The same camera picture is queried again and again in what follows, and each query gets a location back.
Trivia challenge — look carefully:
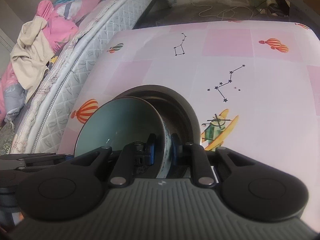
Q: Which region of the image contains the medium steel bowl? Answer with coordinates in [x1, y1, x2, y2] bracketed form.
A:
[116, 85, 201, 179]

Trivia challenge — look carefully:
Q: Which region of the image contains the pink patterned tablecloth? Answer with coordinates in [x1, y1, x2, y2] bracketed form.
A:
[59, 21, 319, 230]

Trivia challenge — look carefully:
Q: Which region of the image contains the cream garment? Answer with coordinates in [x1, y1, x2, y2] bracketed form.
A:
[10, 16, 55, 101]

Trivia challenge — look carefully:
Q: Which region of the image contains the white quilted mattress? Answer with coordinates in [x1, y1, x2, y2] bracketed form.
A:
[1, 0, 155, 154]

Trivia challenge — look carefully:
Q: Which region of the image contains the white cable on floor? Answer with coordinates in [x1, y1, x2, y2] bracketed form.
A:
[172, 0, 266, 21]

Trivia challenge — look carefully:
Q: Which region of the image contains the teal ceramic bowl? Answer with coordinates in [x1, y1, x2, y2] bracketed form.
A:
[74, 96, 171, 179]

